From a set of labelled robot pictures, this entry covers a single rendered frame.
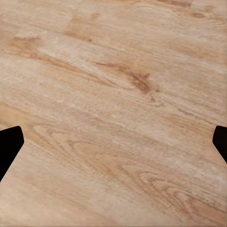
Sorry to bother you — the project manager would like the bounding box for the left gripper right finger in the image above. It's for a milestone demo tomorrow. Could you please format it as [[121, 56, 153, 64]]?
[[212, 126, 227, 163]]

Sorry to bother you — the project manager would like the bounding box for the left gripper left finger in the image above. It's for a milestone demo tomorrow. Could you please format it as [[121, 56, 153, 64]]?
[[0, 126, 24, 182]]

